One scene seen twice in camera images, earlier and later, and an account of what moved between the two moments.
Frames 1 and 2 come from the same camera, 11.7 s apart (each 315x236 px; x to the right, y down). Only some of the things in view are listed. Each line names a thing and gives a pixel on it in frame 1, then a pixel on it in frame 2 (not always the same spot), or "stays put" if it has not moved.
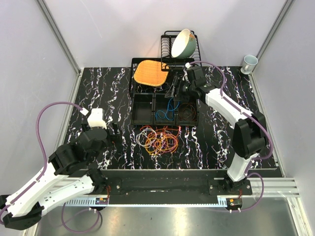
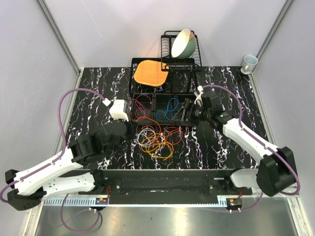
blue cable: x=165 y=113 stays put
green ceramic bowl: x=184 y=44 stays put
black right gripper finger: x=173 y=91 → x=184 y=114
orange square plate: x=149 y=72 stays put
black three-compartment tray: x=153 y=108 stays put
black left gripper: x=107 y=143 → x=129 y=128
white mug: x=248 y=64 stays put
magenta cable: x=160 y=142 → x=142 y=104
